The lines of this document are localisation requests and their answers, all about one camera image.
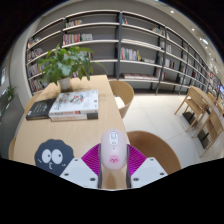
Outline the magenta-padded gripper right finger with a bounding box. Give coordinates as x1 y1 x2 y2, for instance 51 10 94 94
125 143 168 190

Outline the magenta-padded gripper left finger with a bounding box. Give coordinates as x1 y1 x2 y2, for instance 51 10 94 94
59 143 103 190

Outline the pale pink computer mouse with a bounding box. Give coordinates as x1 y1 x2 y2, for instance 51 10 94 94
99 129 129 170

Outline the dark cartoon-face mouse pad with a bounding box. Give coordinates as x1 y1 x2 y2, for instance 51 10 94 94
34 138 75 177

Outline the curved light wooden chair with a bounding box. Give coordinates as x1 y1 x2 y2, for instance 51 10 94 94
126 130 182 175
108 79 135 120

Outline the thick white illustrated book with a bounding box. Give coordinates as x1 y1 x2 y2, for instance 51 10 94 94
48 89 100 118

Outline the black hardcover book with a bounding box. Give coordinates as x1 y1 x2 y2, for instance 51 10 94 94
25 98 57 121

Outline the slatted wooden chair group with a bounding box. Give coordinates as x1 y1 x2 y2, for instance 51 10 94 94
173 85 224 158

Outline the long light wooden side table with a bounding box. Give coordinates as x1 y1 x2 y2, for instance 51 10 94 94
189 85 224 114

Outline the small green floor plant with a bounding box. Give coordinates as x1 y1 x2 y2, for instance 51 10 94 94
4 85 17 103

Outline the green potted plant white pot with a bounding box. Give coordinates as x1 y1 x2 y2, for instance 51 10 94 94
36 44 108 93

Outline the ceiling light group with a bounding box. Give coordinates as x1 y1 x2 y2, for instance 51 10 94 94
159 0 209 46

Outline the grey wall shelf unit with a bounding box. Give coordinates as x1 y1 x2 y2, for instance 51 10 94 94
25 9 224 98

